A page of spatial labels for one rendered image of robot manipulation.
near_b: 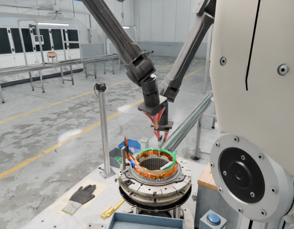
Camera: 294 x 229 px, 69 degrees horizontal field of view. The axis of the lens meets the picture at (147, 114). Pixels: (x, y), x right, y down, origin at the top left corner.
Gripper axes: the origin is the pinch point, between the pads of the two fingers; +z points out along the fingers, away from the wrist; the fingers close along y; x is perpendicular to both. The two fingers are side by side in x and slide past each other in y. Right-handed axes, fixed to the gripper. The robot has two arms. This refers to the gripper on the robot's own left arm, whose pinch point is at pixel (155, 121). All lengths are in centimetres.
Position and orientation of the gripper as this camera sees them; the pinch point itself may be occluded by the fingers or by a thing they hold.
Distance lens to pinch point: 84.4
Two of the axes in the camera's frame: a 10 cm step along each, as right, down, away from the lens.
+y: -6.6, 5.4, -5.1
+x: 7.3, 3.2, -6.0
